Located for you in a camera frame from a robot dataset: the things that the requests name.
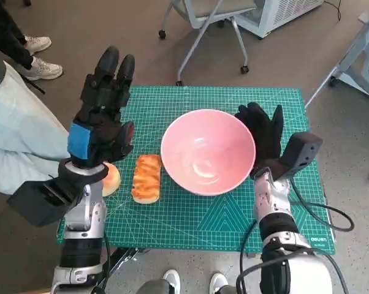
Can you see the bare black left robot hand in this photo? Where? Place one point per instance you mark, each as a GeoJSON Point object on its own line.
{"type": "Point", "coordinates": [101, 122]}

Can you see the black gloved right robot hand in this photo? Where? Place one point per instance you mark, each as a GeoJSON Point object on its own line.
{"type": "Point", "coordinates": [265, 137]}

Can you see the pink bowl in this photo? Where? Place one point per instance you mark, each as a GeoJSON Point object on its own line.
{"type": "Point", "coordinates": [209, 147]}

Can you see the long braided toy bread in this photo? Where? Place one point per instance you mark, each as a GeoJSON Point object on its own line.
{"type": "Point", "coordinates": [146, 180]}

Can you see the round toy bread bun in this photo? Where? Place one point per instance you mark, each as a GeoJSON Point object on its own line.
{"type": "Point", "coordinates": [112, 180]}

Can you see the black tripod leg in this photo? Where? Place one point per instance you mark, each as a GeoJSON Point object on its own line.
{"type": "Point", "coordinates": [37, 87]}

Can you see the seated person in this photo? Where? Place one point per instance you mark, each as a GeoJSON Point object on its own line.
{"type": "Point", "coordinates": [13, 137]}

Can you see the green cutting mat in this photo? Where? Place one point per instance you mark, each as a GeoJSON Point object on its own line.
{"type": "Point", "coordinates": [187, 220]}

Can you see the white mesh rolling rack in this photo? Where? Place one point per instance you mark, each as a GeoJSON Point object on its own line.
{"type": "Point", "coordinates": [365, 61]}

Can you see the white vented cabinet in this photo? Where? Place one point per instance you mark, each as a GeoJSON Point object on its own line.
{"type": "Point", "coordinates": [288, 12]}

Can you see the standing person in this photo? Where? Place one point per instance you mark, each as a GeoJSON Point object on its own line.
{"type": "Point", "coordinates": [3, 30]}

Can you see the grey office chair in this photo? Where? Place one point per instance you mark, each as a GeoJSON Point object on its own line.
{"type": "Point", "coordinates": [203, 9]}

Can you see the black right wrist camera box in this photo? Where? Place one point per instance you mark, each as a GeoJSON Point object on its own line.
{"type": "Point", "coordinates": [301, 150]}

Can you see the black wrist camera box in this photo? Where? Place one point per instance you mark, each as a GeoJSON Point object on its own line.
{"type": "Point", "coordinates": [301, 150]}
{"type": "Point", "coordinates": [40, 202]}

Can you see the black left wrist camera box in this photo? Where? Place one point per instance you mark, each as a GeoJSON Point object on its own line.
{"type": "Point", "coordinates": [40, 202]}

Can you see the black metal table frame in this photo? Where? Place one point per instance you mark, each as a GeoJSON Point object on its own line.
{"type": "Point", "coordinates": [123, 258]}

